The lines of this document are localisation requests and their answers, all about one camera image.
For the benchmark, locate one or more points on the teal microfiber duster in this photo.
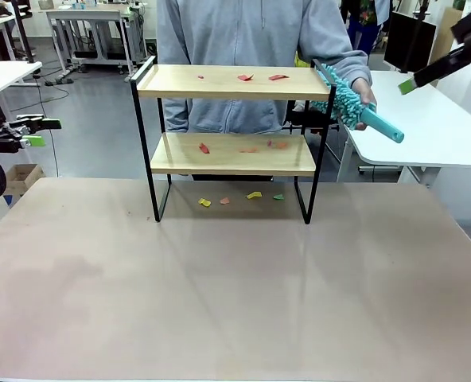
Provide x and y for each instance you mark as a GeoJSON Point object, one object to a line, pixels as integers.
{"type": "Point", "coordinates": [378, 123]}

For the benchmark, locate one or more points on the two-tier wooden shelf black frame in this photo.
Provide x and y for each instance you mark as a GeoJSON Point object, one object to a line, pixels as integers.
{"type": "Point", "coordinates": [227, 85]}

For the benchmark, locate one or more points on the person's left hand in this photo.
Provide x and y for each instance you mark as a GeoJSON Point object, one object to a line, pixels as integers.
{"type": "Point", "coordinates": [366, 93]}

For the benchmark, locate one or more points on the brown cardboard board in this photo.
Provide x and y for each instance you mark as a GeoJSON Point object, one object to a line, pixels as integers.
{"type": "Point", "coordinates": [448, 36]}

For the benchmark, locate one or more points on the black monitor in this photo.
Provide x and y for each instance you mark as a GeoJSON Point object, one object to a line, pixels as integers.
{"type": "Point", "coordinates": [408, 40]}

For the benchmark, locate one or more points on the cardboard box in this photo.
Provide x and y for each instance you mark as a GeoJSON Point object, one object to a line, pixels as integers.
{"type": "Point", "coordinates": [18, 179]}

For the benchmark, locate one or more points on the person in blue trousers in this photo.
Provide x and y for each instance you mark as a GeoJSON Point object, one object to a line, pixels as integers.
{"type": "Point", "coordinates": [368, 24]}

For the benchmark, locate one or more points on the black stand pole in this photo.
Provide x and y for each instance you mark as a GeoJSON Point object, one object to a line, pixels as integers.
{"type": "Point", "coordinates": [22, 32]}

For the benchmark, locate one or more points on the white-framed workbench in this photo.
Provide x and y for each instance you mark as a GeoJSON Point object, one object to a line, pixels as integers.
{"type": "Point", "coordinates": [96, 16]}

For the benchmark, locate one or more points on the black office chair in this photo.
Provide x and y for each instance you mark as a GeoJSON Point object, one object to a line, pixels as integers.
{"type": "Point", "coordinates": [311, 117]}

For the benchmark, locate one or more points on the red folded paper scrap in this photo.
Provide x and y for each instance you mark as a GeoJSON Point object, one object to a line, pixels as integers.
{"type": "Point", "coordinates": [204, 148]}

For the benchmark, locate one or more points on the yellow square paper scrap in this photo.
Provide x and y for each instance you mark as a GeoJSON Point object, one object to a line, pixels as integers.
{"type": "Point", "coordinates": [204, 202]}

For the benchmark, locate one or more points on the orange flat paper scrap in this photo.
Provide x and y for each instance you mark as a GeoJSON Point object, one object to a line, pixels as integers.
{"type": "Point", "coordinates": [249, 150]}

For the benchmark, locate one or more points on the person in grey hoodie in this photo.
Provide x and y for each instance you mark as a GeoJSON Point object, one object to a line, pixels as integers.
{"type": "Point", "coordinates": [235, 36]}

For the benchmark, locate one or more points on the yellow curled paper scrap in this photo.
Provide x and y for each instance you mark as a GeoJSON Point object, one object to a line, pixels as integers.
{"type": "Point", "coordinates": [254, 195]}

